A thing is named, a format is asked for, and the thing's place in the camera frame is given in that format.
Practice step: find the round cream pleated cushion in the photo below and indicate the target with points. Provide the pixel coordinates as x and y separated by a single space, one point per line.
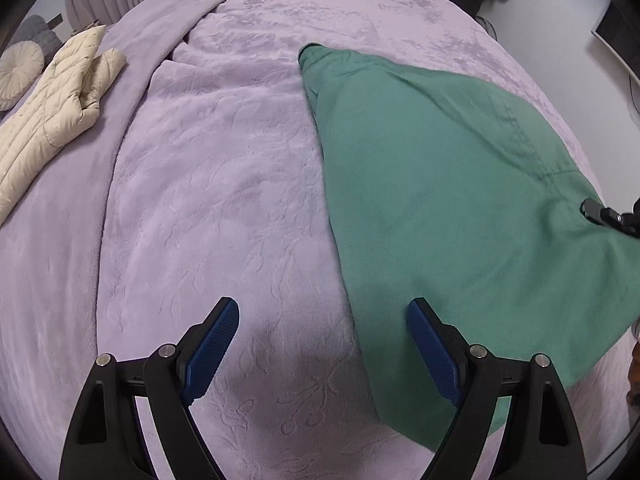
20 65

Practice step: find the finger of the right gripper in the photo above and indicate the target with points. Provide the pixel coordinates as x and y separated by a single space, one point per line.
627 223

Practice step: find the green button-up shirt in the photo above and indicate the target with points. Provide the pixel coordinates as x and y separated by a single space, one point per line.
449 188

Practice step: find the cream puffer jacket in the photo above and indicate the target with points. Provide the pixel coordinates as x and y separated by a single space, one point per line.
65 102

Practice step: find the lilac plush blanket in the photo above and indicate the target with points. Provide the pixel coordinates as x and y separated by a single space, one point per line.
202 178

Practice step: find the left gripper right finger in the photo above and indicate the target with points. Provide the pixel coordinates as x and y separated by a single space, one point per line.
541 438

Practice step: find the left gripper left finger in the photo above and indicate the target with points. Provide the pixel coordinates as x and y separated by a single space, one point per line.
105 438

